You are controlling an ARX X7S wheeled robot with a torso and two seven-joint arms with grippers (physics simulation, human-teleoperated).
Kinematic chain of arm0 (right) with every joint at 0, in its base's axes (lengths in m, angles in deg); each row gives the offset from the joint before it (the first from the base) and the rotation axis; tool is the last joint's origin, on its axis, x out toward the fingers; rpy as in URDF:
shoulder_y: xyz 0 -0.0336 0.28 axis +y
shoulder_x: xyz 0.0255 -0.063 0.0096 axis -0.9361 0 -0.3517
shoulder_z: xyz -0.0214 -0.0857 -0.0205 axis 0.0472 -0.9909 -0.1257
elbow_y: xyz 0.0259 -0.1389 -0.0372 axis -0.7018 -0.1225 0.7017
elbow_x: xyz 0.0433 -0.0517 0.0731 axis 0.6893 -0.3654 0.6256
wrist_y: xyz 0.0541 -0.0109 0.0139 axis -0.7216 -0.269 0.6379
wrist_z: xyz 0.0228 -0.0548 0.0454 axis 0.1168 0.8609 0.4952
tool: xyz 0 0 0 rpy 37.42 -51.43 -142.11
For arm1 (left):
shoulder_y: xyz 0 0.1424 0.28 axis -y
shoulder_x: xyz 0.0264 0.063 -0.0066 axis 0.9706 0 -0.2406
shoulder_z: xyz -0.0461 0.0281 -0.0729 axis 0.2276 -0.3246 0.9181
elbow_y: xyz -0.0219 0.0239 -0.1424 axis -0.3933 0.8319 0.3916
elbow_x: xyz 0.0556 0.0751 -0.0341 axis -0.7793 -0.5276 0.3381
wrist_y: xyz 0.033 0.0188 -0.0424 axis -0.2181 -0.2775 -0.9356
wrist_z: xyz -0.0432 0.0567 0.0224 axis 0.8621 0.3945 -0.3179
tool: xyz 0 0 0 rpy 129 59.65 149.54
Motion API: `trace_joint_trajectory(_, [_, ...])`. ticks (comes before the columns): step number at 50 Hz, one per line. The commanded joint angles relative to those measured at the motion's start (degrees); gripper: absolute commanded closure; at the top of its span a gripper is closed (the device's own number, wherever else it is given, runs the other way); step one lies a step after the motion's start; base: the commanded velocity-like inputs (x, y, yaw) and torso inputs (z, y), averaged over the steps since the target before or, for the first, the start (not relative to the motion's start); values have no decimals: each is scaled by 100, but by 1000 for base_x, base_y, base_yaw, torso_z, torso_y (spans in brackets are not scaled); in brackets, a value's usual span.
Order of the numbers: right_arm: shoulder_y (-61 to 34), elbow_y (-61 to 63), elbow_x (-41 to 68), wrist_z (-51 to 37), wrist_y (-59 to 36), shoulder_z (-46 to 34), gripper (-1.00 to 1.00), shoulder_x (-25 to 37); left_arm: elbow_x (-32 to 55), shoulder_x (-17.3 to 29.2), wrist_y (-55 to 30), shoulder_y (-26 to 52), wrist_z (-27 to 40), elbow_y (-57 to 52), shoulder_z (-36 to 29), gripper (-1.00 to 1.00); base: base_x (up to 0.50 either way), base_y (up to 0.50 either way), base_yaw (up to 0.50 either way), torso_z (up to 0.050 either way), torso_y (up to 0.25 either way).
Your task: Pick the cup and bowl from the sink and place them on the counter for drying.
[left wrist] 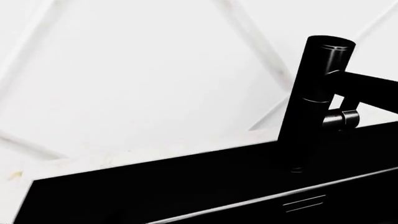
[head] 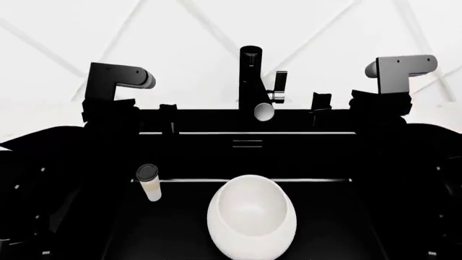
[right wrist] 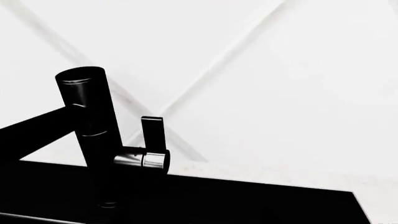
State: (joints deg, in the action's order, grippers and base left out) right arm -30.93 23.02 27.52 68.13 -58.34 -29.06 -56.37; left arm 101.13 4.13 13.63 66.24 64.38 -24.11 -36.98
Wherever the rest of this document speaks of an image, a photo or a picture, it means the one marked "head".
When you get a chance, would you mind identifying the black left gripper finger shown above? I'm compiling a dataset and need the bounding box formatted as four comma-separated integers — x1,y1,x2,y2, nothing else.
158,103,180,135

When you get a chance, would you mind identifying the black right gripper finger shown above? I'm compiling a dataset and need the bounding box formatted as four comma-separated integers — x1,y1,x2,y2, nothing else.
311,91,334,128

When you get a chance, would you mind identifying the white cup with black lid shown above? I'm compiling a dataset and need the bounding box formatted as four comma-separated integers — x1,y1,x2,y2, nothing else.
135,162,162,203

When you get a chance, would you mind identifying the black sink faucet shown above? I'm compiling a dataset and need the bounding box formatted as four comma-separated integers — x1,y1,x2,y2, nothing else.
238,45,276,122

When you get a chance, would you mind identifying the black kitchen sink basin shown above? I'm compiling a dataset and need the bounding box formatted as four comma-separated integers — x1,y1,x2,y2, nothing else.
129,108,365,260

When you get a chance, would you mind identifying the white bowl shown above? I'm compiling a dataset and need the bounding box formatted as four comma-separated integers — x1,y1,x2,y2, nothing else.
206,173,298,260

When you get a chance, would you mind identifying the faucet lever handle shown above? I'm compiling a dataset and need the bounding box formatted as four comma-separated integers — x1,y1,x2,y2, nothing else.
266,70,289,104

